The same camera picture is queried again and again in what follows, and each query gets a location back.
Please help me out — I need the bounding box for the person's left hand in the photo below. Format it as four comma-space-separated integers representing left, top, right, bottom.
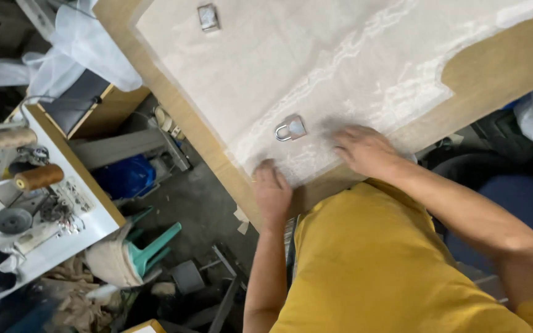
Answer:
253, 159, 293, 224

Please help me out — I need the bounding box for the person's right hand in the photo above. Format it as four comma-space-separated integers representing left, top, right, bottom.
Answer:
331, 125, 404, 179

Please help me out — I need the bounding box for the sheer white fabric sheet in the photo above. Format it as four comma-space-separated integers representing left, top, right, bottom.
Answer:
130, 0, 533, 187

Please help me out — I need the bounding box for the silver padlock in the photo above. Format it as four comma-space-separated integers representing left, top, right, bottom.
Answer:
274, 115, 307, 142

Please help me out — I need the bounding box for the person's yellow shirt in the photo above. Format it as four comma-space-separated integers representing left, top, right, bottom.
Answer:
270, 179, 533, 333

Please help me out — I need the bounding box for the teal plastic stool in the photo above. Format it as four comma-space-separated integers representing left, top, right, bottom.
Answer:
125, 207, 182, 278

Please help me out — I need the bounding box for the blue plastic bag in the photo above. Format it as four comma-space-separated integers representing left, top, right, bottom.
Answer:
93, 155, 157, 200

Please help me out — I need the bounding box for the square silver metal weight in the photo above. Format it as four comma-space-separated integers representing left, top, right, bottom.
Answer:
197, 4, 220, 33

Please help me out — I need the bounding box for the cream cloth on stool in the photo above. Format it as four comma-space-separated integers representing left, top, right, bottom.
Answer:
85, 226, 143, 288

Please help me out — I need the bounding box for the dark blue chair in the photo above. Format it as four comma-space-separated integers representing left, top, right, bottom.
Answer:
433, 155, 533, 273

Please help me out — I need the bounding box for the wooden box with dark top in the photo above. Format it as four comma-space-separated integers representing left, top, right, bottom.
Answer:
37, 69, 151, 140

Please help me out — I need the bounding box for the brown thread spool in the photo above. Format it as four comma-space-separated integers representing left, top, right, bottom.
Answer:
14, 164, 65, 192

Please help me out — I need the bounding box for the white sewing machine table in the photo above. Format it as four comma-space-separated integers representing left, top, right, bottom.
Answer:
0, 104, 126, 297

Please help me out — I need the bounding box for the pile of beige fabric scraps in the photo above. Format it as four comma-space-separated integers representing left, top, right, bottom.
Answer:
40, 257, 124, 333

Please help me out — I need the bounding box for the white tulle fabric bundle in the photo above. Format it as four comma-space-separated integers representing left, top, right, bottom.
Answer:
0, 0, 143, 100

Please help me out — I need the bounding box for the beige thread spool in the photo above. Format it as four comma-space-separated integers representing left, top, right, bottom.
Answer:
0, 127, 38, 152

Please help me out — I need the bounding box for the grey metal handwheel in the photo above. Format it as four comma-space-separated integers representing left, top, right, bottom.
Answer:
0, 208, 33, 236

